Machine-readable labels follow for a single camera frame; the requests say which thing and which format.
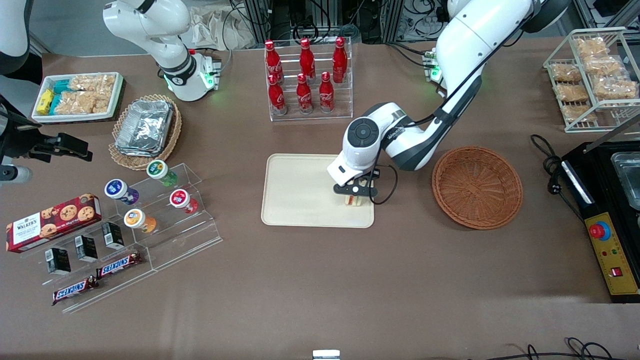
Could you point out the red cola bottle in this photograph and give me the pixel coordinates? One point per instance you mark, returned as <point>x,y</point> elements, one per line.
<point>277,97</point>
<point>273,60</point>
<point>304,97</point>
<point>326,96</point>
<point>339,60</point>
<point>306,57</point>

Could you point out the red emergency stop button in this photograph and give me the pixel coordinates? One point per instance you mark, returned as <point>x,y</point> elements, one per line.
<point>597,231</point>

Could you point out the beige plastic tray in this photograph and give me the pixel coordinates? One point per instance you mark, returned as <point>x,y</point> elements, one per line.
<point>300,192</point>

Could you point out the steel pan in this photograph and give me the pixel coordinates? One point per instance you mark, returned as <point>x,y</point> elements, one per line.
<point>629,177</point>

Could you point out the stack of foil containers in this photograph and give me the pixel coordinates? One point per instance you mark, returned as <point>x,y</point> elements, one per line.
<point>145,127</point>

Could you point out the teal snack packet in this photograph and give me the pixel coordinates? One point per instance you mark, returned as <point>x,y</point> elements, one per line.
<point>55,104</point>
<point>62,86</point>

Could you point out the orange lidded cup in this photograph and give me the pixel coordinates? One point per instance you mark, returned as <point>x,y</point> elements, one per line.
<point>135,218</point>

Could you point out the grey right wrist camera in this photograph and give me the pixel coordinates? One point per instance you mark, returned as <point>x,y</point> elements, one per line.
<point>15,174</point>

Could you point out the purple lidded cup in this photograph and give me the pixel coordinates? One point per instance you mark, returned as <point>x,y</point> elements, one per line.
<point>116,188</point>

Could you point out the red Walkers cookie box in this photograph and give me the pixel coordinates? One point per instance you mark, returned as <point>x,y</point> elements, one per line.
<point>50,222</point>

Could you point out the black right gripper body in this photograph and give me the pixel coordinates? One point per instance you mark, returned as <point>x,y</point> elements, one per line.
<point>36,146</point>

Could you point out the black machine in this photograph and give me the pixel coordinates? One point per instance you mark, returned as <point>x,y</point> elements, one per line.
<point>600,200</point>

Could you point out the clear rice cracker bag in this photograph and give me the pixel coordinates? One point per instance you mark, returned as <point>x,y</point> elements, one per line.
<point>75,102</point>
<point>102,102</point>
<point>92,82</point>

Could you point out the small black carton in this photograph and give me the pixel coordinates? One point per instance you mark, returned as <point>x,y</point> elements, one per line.
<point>113,235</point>
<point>59,261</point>
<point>87,248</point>

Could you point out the aluminium equipment rack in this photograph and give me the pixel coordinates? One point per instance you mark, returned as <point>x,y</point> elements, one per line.
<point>325,17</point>

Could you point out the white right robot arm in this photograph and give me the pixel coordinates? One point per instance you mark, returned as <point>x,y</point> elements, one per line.
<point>160,30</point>

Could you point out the clear acrylic bottle rack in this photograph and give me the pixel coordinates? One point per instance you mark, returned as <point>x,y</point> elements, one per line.
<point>345,100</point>

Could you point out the yellow snack packet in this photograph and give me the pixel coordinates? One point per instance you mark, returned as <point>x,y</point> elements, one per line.
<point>45,101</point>

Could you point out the clear acrylic stepped cup stand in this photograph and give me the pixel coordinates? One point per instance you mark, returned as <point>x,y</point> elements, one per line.
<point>190,235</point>

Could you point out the white plastic bag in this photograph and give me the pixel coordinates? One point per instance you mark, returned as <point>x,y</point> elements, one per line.
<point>215,27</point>

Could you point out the Snickers chocolate bar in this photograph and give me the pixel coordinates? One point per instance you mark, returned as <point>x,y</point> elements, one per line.
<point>75,290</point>
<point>119,265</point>

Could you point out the green lidded cup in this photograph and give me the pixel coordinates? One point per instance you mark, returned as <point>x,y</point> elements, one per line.
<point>158,170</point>

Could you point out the light oval wicker basket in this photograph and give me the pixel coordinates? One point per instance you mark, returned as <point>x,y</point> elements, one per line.
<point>172,135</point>

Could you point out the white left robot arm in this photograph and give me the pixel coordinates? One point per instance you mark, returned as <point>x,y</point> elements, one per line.
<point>465,50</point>

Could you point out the brown round wicker basket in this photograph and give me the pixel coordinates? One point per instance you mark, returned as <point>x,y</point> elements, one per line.
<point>477,187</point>

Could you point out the red lidded cup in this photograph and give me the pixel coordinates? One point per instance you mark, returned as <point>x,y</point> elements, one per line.
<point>179,198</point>

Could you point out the clear acrylic stepped snack stand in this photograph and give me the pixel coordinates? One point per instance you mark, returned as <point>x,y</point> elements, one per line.
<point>125,287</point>

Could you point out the yellow control panel box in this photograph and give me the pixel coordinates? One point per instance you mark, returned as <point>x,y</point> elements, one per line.
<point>617,255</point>

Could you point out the white rectangular snack tray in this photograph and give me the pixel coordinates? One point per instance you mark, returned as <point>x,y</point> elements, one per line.
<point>117,92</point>

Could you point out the grey metal bar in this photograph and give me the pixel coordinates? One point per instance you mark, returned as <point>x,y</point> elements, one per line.
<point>612,135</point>

